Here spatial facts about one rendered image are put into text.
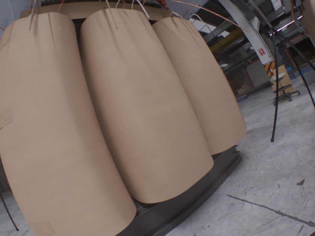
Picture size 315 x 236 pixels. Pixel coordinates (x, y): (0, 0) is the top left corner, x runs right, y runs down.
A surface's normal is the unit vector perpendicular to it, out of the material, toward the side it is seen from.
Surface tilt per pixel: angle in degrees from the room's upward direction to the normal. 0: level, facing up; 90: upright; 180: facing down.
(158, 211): 90
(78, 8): 90
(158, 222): 90
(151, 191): 90
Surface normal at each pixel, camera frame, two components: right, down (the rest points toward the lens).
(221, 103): 0.36, -0.22
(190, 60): -0.07, -0.05
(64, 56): 0.77, -0.37
